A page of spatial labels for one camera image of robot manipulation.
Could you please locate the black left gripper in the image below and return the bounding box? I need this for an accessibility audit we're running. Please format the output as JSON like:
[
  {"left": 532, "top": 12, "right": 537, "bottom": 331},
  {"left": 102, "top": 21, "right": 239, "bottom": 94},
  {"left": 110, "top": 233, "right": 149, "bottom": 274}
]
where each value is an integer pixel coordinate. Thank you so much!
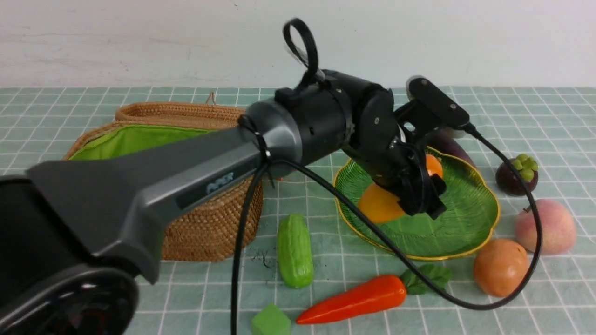
[{"left": 345, "top": 88, "right": 447, "bottom": 220}]

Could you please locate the yellow orange toy mango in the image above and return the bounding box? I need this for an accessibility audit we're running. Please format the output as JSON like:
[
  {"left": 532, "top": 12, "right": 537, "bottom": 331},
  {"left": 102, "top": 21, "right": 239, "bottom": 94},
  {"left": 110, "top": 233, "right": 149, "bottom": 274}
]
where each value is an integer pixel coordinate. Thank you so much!
[{"left": 358, "top": 154, "right": 444, "bottom": 225}]

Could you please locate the dark purple toy eggplant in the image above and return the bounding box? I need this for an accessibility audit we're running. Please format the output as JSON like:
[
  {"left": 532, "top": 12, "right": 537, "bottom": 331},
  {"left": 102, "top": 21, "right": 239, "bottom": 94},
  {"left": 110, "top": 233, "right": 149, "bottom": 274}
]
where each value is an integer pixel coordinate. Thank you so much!
[{"left": 427, "top": 131, "right": 477, "bottom": 168}]

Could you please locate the brown toy potato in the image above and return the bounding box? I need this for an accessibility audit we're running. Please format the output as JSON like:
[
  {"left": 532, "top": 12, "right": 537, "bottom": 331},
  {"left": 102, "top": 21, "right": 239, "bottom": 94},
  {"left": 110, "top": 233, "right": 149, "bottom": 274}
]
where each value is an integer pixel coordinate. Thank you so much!
[{"left": 473, "top": 238, "right": 529, "bottom": 298}]

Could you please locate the orange toy carrot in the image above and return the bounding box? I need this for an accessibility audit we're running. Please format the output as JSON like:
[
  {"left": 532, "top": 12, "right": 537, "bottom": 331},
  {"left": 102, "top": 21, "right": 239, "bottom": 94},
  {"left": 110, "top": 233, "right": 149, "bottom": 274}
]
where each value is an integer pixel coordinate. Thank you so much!
[{"left": 296, "top": 270, "right": 432, "bottom": 325}]

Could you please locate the purple toy mangosteen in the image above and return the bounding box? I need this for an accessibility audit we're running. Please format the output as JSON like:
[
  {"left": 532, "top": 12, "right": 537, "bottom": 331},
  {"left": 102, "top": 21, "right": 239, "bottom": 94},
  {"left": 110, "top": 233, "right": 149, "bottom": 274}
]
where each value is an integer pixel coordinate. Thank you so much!
[{"left": 494, "top": 154, "right": 539, "bottom": 197}]

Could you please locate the pink toy peach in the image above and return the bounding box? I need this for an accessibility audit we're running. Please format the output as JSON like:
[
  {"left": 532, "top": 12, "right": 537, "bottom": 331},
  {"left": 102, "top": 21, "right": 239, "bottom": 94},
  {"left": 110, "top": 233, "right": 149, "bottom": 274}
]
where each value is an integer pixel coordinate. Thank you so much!
[{"left": 514, "top": 199, "right": 577, "bottom": 255}]

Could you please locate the green toy cucumber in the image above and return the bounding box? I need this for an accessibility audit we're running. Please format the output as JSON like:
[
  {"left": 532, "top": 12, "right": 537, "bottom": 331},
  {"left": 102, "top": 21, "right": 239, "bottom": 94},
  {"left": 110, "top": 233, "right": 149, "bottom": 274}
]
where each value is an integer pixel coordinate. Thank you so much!
[{"left": 277, "top": 214, "right": 314, "bottom": 288}]

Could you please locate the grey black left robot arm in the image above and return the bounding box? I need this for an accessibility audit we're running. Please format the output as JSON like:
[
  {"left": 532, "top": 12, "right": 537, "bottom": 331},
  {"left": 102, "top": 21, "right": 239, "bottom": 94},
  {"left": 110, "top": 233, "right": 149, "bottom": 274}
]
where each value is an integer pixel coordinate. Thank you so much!
[{"left": 1, "top": 70, "right": 470, "bottom": 335}]

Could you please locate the green checkered tablecloth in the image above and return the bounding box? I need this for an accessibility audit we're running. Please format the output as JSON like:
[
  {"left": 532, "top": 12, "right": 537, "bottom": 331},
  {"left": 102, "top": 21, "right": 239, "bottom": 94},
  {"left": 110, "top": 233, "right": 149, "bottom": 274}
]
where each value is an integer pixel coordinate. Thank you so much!
[{"left": 0, "top": 87, "right": 596, "bottom": 335}]

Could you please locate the green foam cube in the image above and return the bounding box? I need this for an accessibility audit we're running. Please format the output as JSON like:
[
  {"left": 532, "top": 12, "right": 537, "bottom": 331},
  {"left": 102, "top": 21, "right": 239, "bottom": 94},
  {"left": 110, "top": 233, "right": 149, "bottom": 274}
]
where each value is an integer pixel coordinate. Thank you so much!
[{"left": 251, "top": 304, "right": 291, "bottom": 335}]

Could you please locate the woven wicker basket lid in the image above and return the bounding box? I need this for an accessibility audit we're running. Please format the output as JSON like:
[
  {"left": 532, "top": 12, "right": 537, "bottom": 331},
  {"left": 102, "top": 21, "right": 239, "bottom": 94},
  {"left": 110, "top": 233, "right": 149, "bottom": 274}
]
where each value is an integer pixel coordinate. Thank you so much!
[{"left": 115, "top": 92, "right": 244, "bottom": 130}]

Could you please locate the woven wicker basket green lining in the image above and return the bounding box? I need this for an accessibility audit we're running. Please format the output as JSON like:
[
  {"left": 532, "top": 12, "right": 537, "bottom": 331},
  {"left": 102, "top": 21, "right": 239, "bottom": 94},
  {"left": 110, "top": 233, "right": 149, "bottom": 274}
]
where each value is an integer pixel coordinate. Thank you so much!
[{"left": 63, "top": 122, "right": 264, "bottom": 262}]

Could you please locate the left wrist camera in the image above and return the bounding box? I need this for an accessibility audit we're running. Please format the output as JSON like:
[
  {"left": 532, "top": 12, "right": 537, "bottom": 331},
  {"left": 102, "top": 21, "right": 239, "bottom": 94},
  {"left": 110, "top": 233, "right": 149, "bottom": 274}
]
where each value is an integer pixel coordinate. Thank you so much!
[{"left": 394, "top": 75, "right": 470, "bottom": 142}]

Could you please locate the black left camera cable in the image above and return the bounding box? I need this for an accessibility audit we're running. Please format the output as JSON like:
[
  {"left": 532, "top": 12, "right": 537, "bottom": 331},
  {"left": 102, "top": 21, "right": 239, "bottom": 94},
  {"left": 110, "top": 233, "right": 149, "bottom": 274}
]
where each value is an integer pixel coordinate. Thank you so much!
[{"left": 230, "top": 123, "right": 543, "bottom": 335}]

